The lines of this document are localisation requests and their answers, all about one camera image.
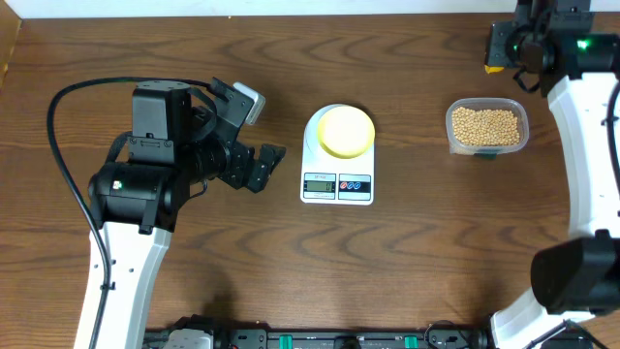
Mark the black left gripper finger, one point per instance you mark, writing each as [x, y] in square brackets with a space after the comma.
[269, 158]
[257, 179]

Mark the soybeans pile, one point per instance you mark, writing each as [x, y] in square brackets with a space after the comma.
[485, 127]

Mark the yellow plastic measuring scoop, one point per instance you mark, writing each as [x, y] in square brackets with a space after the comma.
[493, 69]

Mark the clear plastic container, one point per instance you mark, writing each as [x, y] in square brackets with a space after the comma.
[477, 104]

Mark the white digital kitchen scale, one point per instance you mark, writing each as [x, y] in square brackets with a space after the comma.
[328, 180]

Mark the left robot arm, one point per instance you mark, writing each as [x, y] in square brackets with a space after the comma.
[180, 136]

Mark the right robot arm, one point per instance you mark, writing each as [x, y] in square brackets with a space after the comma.
[578, 70]

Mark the pale yellow bowl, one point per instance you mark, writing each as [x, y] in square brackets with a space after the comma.
[345, 132]

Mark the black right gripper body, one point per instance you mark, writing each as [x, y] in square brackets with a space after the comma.
[507, 47]

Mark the green tape label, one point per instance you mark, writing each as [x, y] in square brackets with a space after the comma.
[487, 156]

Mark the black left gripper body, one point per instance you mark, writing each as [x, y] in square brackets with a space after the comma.
[210, 157]

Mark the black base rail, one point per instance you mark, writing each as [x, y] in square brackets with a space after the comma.
[201, 332]

